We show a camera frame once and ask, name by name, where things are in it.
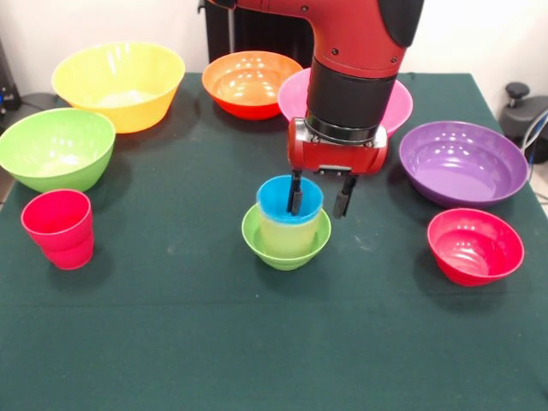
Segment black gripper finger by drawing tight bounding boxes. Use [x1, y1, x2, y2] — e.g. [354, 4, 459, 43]
[287, 169, 305, 217]
[332, 172, 360, 220]

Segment large pink bowl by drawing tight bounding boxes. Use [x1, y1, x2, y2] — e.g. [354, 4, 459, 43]
[277, 68, 414, 140]

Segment small red bowl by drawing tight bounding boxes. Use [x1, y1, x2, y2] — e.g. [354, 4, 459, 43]
[426, 207, 526, 287]

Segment dark green tablecloth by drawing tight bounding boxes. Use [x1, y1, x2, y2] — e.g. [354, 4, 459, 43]
[0, 71, 548, 411]

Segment small green bowl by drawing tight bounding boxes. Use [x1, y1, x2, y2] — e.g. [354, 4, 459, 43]
[241, 203, 333, 271]

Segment blue cup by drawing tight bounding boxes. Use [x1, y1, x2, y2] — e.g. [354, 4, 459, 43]
[255, 174, 325, 226]

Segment black equipment box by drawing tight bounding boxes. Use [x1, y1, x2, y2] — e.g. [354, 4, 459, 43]
[0, 40, 22, 125]

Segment purple bowl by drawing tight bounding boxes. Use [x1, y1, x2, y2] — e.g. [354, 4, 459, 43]
[398, 120, 530, 210]

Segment white and blue cables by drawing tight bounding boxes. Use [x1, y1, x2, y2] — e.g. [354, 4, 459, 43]
[521, 109, 548, 172]

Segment large green bowl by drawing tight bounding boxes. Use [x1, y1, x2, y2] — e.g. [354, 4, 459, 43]
[0, 107, 116, 194]

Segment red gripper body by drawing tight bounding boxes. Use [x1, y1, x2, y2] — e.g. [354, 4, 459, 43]
[287, 116, 390, 176]

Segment yellow cup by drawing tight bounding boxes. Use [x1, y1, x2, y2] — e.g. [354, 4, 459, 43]
[258, 211, 319, 259]

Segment orange bowl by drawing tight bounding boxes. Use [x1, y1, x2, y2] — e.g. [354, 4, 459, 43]
[201, 50, 304, 121]

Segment large yellow bowl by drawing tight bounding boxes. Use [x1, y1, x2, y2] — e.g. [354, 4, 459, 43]
[51, 40, 187, 134]

